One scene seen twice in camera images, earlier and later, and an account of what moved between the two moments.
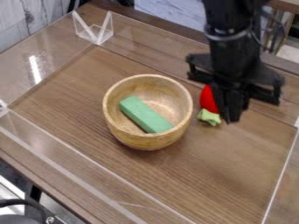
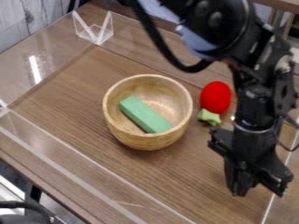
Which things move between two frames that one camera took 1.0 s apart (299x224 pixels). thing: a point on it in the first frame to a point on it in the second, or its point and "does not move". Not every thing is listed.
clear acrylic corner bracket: (93, 33) does not move
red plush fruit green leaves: (209, 112) does not move
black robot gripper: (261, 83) to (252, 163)
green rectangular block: (144, 115) does not move
